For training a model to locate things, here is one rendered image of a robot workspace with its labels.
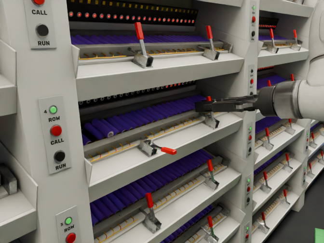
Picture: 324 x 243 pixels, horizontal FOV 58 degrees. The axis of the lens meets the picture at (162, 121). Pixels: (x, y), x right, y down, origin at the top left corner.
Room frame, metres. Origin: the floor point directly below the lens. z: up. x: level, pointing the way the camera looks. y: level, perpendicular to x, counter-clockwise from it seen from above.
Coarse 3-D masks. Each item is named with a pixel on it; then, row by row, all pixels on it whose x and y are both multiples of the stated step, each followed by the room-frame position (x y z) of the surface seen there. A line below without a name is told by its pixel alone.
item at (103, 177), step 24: (144, 96) 0.83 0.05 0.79; (216, 96) 1.00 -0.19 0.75; (192, 120) 0.84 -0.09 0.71; (240, 120) 0.92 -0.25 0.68; (168, 144) 0.68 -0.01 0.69; (192, 144) 0.73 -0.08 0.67; (96, 168) 0.54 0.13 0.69; (120, 168) 0.55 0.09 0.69; (144, 168) 0.60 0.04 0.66; (96, 192) 0.51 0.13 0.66
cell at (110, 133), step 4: (96, 120) 0.65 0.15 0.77; (92, 124) 0.65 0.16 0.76; (96, 124) 0.64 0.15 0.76; (100, 124) 0.64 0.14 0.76; (104, 124) 0.64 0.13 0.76; (96, 128) 0.64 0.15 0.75; (100, 128) 0.63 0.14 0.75; (104, 128) 0.62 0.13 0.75; (108, 128) 0.62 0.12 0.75; (104, 132) 0.62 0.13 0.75; (108, 132) 0.61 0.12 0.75; (112, 132) 0.62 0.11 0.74; (108, 136) 0.62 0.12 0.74
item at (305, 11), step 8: (264, 0) 1.04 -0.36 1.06; (272, 0) 1.09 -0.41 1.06; (280, 0) 1.14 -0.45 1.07; (288, 0) 1.32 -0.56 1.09; (296, 0) 1.35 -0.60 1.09; (304, 0) 1.46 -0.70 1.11; (312, 0) 1.46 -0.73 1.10; (264, 8) 1.07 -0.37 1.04; (272, 8) 1.11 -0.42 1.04; (280, 8) 1.16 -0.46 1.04; (288, 8) 1.22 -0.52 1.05; (296, 8) 1.28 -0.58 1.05; (304, 8) 1.36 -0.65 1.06; (312, 8) 1.44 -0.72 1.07; (304, 16) 1.40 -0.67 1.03
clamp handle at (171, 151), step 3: (150, 141) 0.62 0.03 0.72; (150, 144) 0.62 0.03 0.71; (153, 147) 0.61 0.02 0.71; (156, 147) 0.61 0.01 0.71; (159, 147) 0.61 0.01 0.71; (165, 147) 0.60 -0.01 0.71; (162, 150) 0.59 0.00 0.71; (165, 150) 0.59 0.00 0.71; (168, 150) 0.58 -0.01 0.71; (171, 150) 0.58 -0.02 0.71; (174, 150) 0.58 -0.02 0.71; (168, 153) 0.58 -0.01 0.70; (171, 153) 0.58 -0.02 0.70; (174, 153) 0.58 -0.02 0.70
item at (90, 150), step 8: (184, 112) 0.82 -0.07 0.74; (192, 112) 0.83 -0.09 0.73; (208, 112) 0.91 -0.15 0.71; (216, 112) 0.91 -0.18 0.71; (160, 120) 0.74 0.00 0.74; (168, 120) 0.75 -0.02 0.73; (176, 120) 0.77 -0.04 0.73; (184, 120) 0.80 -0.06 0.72; (136, 128) 0.68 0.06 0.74; (144, 128) 0.68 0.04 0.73; (152, 128) 0.70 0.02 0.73; (160, 128) 0.72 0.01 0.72; (168, 128) 0.74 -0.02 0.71; (176, 128) 0.75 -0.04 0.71; (112, 136) 0.62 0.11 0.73; (120, 136) 0.63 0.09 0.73; (128, 136) 0.64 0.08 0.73; (136, 136) 0.66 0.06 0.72; (144, 136) 0.68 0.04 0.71; (88, 144) 0.57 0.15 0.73; (96, 144) 0.58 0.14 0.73; (104, 144) 0.58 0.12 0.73; (112, 144) 0.60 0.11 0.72; (120, 144) 0.62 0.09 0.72; (88, 152) 0.56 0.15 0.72; (96, 152) 0.57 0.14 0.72; (112, 152) 0.59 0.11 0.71
